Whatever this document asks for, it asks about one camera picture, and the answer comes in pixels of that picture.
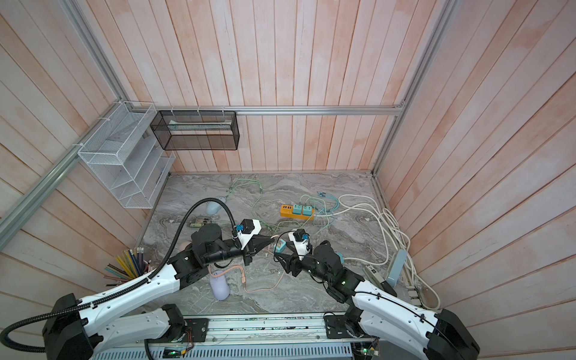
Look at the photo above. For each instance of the pink mouse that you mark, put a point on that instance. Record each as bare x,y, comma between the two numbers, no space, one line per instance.
184,246

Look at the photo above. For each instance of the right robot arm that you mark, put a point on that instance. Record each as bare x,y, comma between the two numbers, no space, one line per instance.
372,311

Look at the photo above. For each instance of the pink pencil cup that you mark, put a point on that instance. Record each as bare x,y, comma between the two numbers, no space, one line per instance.
129,265

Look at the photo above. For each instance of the teal USB charger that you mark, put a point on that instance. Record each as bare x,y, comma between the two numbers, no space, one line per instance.
280,246

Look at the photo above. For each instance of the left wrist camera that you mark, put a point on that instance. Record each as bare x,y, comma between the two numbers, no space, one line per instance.
246,230

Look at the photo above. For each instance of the camouflage green device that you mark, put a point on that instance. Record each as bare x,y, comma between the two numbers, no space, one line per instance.
199,222

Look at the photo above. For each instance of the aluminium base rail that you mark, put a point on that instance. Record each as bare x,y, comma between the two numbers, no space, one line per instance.
268,328

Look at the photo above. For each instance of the white wire mesh shelf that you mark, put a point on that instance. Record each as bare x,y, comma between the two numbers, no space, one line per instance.
126,158

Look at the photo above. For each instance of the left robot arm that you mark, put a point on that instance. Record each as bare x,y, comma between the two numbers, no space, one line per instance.
77,328

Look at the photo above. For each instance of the teal charger on orange strip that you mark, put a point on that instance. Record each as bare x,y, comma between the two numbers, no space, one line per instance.
297,209

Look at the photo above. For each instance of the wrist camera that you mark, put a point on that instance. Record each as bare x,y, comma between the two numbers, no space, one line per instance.
300,240
246,230

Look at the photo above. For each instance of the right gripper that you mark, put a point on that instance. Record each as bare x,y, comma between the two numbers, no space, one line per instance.
293,262

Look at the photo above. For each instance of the black mesh basket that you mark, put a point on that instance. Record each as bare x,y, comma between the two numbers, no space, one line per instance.
196,130

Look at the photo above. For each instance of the blue stapler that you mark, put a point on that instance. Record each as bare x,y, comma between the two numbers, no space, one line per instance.
396,267

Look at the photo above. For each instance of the beige black stapler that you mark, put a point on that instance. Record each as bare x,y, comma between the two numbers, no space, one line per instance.
377,280

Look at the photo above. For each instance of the orange power strip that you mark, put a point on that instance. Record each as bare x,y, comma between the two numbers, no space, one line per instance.
286,211

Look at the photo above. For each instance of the lavender wireless mouse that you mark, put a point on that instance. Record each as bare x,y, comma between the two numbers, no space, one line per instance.
219,286

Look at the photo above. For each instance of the light blue mouse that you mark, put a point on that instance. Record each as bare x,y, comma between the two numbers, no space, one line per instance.
213,208

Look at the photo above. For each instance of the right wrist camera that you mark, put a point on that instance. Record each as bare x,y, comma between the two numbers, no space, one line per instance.
300,240

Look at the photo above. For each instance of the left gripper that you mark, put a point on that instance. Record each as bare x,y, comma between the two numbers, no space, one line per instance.
253,249

